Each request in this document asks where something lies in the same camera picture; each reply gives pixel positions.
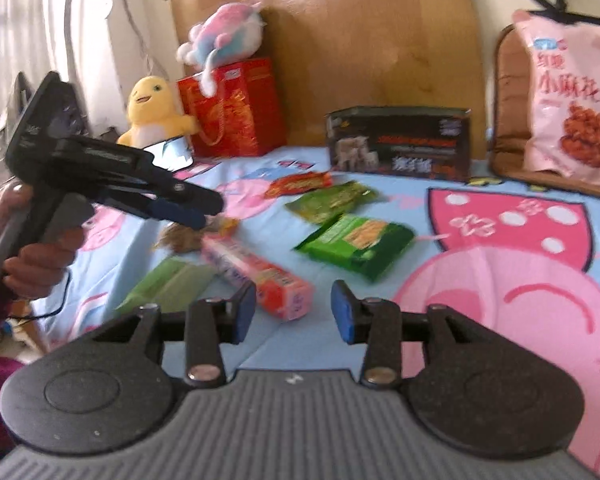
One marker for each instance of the olive green snack packet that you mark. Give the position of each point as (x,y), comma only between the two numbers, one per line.
(330,202)

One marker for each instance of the pink and blue plush toy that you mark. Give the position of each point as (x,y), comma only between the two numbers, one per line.
(230,30)

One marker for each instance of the light green snack packet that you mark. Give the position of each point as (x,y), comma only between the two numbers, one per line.
(165,282)

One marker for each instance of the red snack packet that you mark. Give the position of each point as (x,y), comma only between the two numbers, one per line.
(297,183)

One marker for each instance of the black tape cross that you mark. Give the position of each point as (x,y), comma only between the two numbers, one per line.
(555,2)

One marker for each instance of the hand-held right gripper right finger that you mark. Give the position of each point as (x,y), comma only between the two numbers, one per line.
(342,316)

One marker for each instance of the person's left hand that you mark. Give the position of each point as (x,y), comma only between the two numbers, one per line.
(35,270)

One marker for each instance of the red gift bag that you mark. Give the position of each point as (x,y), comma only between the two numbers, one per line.
(250,110)

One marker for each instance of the white curtain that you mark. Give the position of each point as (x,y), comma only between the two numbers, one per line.
(45,20)

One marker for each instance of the brown snack packet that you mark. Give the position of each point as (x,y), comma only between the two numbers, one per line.
(180,240)

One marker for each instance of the smartphone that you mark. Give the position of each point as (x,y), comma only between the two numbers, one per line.
(175,152)

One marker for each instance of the long pink snack pack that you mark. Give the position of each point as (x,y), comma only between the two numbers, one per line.
(260,275)

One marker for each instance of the large pink snack bag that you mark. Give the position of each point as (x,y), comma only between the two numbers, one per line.
(570,100)

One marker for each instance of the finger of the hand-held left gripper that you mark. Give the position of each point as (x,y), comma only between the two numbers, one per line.
(195,196)
(180,215)

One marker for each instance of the cartoon printed bedsheet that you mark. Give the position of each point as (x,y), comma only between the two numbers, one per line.
(505,270)

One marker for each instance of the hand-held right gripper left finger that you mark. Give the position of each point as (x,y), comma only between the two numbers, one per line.
(242,316)

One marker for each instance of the dark green cracker packet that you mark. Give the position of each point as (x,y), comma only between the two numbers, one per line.
(360,245)

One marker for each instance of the brown seat cushion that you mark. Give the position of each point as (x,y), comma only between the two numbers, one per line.
(510,110)

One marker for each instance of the yellow duck plush toy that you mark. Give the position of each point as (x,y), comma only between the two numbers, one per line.
(152,105)

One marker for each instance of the black printed cardboard box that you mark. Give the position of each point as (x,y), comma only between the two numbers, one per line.
(405,150)

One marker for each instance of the wooden board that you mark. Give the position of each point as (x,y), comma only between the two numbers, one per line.
(360,35)

